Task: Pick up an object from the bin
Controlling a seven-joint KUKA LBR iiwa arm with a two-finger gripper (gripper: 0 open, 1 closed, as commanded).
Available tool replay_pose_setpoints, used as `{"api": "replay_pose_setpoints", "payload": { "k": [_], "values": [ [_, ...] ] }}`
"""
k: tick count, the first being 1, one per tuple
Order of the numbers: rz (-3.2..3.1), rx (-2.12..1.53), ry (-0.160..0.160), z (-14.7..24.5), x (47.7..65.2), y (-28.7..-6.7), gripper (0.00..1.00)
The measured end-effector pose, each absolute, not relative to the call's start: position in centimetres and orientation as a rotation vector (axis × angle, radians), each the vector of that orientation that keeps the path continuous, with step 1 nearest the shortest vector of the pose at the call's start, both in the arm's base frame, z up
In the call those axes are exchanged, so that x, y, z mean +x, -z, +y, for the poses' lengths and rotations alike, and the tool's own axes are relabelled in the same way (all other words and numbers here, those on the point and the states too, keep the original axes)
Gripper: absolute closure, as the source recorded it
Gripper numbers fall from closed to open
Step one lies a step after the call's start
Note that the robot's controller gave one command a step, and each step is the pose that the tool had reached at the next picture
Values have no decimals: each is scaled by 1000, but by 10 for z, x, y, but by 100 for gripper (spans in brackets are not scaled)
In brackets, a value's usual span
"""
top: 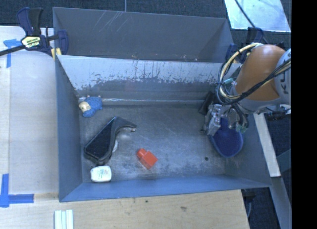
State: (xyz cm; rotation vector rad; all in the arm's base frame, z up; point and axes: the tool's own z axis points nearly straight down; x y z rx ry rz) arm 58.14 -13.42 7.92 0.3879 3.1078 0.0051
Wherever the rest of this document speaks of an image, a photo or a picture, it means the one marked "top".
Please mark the blue toy sheep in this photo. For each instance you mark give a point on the blue toy sheep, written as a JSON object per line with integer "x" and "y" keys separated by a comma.
{"x": 92, "y": 105}

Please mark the black triangular tool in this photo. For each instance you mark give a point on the black triangular tool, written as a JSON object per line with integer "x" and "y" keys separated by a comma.
{"x": 101, "y": 140}

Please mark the grey metal bin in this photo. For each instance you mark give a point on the grey metal bin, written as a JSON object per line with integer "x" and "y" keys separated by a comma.
{"x": 173, "y": 134}

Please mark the pale wood board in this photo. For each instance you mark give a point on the pale wood board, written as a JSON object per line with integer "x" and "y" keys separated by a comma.
{"x": 32, "y": 124}

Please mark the red plastic block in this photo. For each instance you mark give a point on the red plastic block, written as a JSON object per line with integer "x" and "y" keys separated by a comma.
{"x": 147, "y": 158}

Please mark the white small packet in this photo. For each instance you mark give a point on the white small packet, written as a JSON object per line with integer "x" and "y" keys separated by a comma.
{"x": 100, "y": 173}

